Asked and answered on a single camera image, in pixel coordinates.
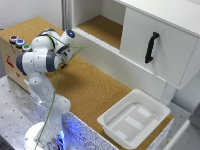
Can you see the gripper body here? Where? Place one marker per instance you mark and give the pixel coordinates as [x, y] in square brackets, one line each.
[65, 54]

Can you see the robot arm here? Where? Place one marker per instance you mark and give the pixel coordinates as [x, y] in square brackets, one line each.
[35, 61]

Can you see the white cabinet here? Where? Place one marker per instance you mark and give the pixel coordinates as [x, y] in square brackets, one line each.
[100, 56]

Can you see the green button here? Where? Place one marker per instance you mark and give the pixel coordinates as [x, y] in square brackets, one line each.
[26, 47]

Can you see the blue button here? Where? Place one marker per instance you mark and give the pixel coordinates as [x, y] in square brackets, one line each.
[20, 42]

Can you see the red button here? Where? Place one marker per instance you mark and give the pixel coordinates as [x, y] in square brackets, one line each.
[13, 38]

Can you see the white plastic box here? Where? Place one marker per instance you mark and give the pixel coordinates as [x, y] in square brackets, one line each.
[133, 121]

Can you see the white sliding door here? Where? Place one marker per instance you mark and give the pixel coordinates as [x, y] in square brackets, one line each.
[166, 56]

